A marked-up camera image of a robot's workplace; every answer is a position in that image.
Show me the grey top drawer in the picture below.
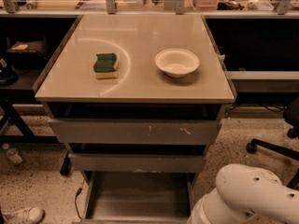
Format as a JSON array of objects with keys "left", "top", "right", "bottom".
[{"left": 49, "top": 119, "right": 221, "bottom": 145}]

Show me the black office chair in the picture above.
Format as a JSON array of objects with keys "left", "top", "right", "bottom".
[{"left": 246, "top": 98, "right": 299, "bottom": 189}]

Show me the grey drawer cabinet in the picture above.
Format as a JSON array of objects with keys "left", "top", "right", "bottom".
[{"left": 32, "top": 12, "right": 237, "bottom": 224}]

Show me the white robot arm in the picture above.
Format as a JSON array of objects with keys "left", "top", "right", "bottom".
[{"left": 186, "top": 163, "right": 299, "bottom": 224}]

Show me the grey drawer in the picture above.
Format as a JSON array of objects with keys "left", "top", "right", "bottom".
[
  {"left": 69, "top": 154, "right": 206, "bottom": 173},
  {"left": 49, "top": 119, "right": 221, "bottom": 145},
  {"left": 73, "top": 172, "right": 192, "bottom": 224}
]

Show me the grey bottom drawer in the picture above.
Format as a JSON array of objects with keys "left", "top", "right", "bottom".
[{"left": 73, "top": 172, "right": 192, "bottom": 224}]

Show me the green and yellow sponge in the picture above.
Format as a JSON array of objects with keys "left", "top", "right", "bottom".
[{"left": 93, "top": 53, "right": 119, "bottom": 79}]

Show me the white sneaker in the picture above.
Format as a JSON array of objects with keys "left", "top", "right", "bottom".
[{"left": 0, "top": 207, "right": 45, "bottom": 224}]

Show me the black bag with label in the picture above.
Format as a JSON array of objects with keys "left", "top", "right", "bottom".
[{"left": 6, "top": 41, "right": 48, "bottom": 69}]

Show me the clear plastic bottle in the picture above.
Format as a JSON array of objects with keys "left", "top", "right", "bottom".
[{"left": 2, "top": 143, "right": 23, "bottom": 164}]

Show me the grey middle drawer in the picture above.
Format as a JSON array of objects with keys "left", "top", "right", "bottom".
[{"left": 69, "top": 154, "right": 206, "bottom": 173}]

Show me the white paper bowl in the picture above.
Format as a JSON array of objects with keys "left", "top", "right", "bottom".
[{"left": 155, "top": 49, "right": 200, "bottom": 77}]

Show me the black power cable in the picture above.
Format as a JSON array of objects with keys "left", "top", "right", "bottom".
[{"left": 73, "top": 180, "right": 86, "bottom": 220}]

